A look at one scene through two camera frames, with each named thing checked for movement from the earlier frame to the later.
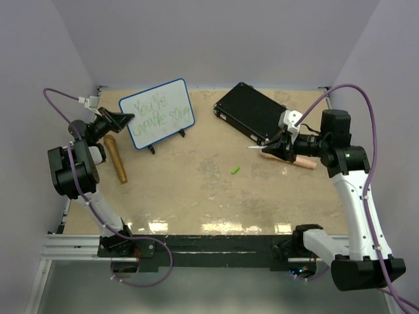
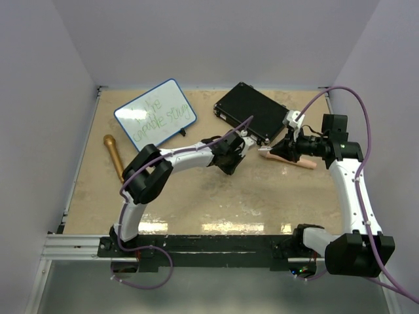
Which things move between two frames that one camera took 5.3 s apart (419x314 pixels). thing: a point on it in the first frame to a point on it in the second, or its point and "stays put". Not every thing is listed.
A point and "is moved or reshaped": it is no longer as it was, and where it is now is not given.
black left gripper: (116, 121) to (230, 169)
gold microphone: (110, 141) stays put
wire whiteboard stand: (180, 131) stays put
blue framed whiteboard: (160, 112) is moved or reshaped
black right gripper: (282, 147) stays put
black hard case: (254, 114) stays put
